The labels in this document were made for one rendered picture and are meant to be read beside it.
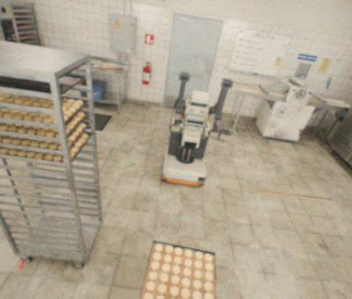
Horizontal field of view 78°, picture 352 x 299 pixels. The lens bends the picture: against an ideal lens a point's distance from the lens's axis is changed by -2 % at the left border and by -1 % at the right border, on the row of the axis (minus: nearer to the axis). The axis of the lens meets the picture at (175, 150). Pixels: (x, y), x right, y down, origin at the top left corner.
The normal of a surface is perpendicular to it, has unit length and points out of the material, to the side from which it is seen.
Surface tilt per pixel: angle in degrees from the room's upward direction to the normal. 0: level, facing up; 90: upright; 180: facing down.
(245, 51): 90
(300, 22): 90
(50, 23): 90
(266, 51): 90
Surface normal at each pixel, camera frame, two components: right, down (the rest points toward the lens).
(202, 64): -0.05, 0.55
